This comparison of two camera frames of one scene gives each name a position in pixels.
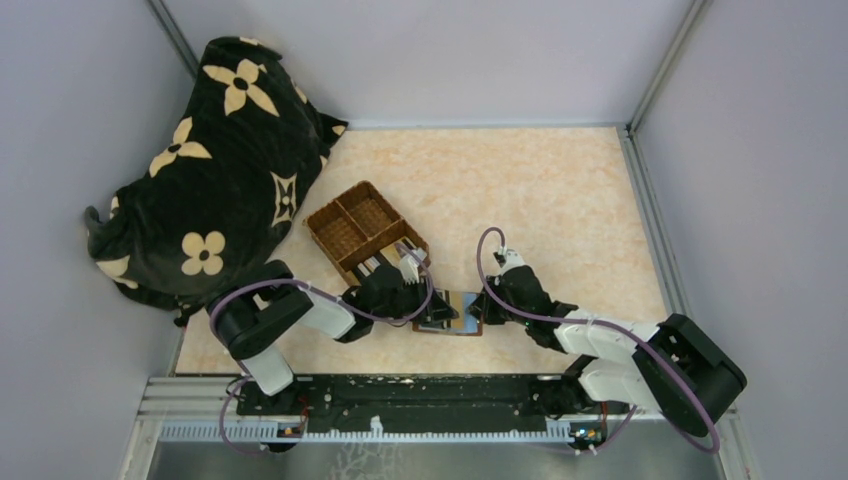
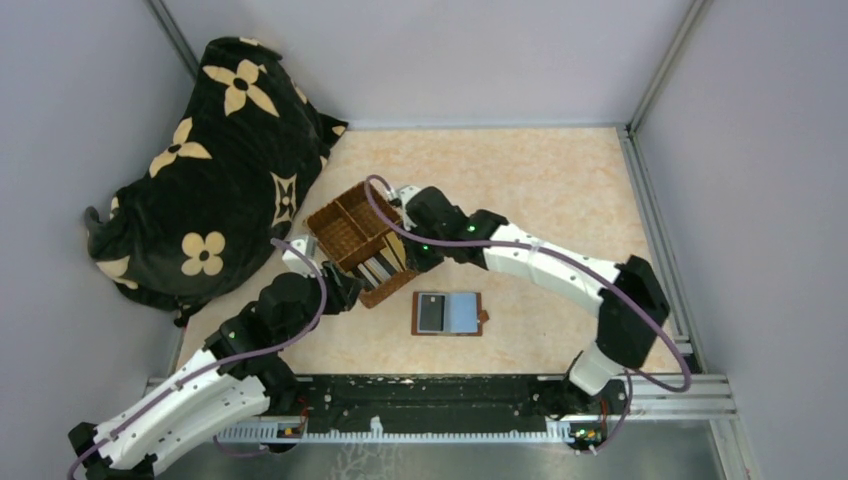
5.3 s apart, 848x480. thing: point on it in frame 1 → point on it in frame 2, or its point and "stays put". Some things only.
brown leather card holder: x=466 y=324 stays put
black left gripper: x=439 y=311 → x=342 y=289
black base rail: x=379 y=408 stays put
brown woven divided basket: x=358 y=224 stays put
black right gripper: x=484 y=304 → x=414 y=260
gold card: x=457 y=301 → x=395 y=251
